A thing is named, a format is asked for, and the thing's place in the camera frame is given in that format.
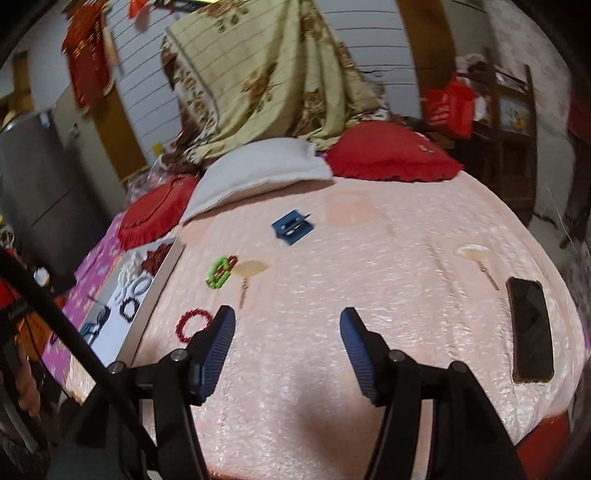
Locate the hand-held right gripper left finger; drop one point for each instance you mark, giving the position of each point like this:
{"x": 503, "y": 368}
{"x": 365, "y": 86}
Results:
{"x": 217, "y": 355}

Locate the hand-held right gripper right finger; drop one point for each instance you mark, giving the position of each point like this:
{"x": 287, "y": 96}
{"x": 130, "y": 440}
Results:
{"x": 360, "y": 355}

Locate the white cardboard box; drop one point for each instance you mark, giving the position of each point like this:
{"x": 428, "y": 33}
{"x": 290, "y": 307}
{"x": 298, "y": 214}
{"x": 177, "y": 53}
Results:
{"x": 111, "y": 337}

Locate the dark red dotted scrunchie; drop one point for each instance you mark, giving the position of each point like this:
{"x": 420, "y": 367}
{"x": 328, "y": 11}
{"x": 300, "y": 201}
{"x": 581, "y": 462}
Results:
{"x": 157, "y": 258}

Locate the blue plaid bow hair clip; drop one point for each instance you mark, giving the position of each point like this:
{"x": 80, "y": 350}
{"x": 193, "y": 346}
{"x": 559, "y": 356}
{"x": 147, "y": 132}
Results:
{"x": 99, "y": 318}

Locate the white cherry print scrunchie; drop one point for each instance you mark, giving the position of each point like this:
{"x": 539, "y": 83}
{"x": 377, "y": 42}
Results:
{"x": 131, "y": 262}

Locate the blue hair claw clip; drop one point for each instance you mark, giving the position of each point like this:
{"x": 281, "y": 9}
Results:
{"x": 288, "y": 228}

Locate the person's left hand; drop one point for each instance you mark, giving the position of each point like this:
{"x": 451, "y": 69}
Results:
{"x": 30, "y": 383}

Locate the peach quilted bed cover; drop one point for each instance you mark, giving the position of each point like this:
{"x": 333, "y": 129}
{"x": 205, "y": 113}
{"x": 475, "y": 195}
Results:
{"x": 369, "y": 267}

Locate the purple floral bed sheet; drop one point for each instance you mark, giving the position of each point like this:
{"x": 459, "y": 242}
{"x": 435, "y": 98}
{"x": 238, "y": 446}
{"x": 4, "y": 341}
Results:
{"x": 92, "y": 277}

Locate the red ruffled pillow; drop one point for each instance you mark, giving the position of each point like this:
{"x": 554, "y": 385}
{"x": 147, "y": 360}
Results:
{"x": 388, "y": 152}
{"x": 152, "y": 207}

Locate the black smartphone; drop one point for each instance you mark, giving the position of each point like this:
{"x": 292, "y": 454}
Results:
{"x": 531, "y": 327}

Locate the clear plastic bag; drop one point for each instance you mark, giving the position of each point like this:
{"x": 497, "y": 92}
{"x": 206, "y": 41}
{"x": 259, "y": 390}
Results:
{"x": 147, "y": 177}

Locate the beige pillow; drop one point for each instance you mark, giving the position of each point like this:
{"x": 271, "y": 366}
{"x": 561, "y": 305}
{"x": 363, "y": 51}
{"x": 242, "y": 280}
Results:
{"x": 258, "y": 166}

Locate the red bed skirt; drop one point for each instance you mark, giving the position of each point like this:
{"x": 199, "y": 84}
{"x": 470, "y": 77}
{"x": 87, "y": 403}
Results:
{"x": 549, "y": 447}

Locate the grey refrigerator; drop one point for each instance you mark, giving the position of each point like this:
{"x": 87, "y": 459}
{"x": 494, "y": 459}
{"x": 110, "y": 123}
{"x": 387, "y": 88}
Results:
{"x": 46, "y": 184}

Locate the wooden shelf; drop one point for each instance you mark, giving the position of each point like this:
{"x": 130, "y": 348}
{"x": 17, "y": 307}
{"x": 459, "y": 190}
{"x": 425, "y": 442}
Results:
{"x": 508, "y": 152}

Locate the red gift bag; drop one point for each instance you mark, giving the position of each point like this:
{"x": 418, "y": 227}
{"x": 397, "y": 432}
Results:
{"x": 450, "y": 108}

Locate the floral beige blanket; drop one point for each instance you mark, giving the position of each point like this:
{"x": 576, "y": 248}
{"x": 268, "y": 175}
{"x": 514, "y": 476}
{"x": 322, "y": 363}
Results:
{"x": 277, "y": 69}

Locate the red wall hanging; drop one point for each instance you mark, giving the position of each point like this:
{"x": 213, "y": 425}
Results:
{"x": 87, "y": 60}

